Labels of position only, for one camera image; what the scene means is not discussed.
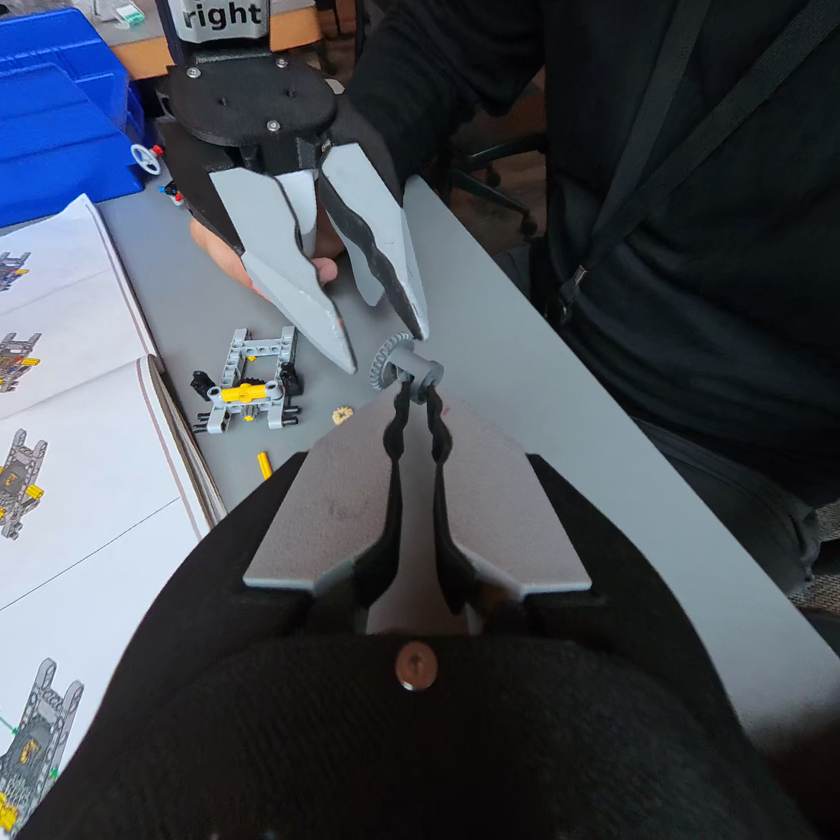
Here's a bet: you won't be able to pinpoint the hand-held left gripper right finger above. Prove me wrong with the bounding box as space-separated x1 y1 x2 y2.
425 386 595 616

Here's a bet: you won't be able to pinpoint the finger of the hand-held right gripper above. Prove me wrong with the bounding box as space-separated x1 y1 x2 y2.
209 167 359 375
318 140 432 343

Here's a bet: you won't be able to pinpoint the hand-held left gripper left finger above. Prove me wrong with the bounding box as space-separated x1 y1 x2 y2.
243 384 413 611

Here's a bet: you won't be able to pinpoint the grey lego differential gear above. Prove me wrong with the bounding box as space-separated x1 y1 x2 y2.
369 331 445 396

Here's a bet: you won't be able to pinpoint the lego instruction booklet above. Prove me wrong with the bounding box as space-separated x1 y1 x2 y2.
0 193 228 840

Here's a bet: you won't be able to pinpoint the person's right hand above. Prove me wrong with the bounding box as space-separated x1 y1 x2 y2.
189 218 346 301

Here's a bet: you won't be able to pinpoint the black office chair base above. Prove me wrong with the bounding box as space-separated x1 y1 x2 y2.
449 128 543 241

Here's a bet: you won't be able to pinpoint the clear bag with green part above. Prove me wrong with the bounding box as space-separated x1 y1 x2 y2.
91 0 147 28

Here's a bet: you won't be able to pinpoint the blue plastic storage bin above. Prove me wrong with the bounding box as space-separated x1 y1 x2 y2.
0 7 131 132
0 62 147 228

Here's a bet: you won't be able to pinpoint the person's legs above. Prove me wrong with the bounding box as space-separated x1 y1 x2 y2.
630 413 840 595

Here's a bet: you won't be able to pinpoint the person's black-clothed torso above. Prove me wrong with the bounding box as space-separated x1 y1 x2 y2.
453 0 840 519

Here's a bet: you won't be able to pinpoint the grey lego frame assembly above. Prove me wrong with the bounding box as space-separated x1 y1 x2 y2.
190 325 307 438

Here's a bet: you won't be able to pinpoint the black webbing strap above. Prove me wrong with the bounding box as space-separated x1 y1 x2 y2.
584 0 713 227
558 0 840 326

